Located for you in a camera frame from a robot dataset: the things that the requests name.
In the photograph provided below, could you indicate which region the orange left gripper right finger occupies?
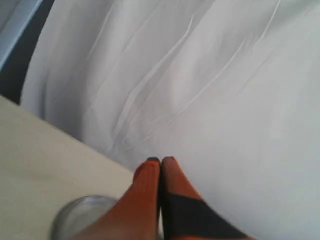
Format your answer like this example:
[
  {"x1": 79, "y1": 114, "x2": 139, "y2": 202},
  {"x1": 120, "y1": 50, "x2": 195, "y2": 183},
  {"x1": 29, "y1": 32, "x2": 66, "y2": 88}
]
[{"x1": 160, "y1": 156, "x2": 253, "y2": 240}]

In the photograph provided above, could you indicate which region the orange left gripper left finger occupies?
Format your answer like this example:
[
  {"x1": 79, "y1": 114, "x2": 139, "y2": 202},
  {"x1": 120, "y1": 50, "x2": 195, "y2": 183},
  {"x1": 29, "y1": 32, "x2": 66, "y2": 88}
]
[{"x1": 74, "y1": 157, "x2": 160, "y2": 240}]

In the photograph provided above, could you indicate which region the round silver metal plate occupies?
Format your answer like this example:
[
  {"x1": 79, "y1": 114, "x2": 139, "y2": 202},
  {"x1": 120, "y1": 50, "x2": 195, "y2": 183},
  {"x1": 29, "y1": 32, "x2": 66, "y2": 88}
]
[{"x1": 50, "y1": 195, "x2": 118, "y2": 240}]

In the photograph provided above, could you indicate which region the white backdrop cloth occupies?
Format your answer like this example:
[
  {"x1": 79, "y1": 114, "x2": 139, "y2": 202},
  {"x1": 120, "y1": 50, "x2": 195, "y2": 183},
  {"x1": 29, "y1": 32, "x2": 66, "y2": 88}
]
[{"x1": 0, "y1": 0, "x2": 320, "y2": 240}]

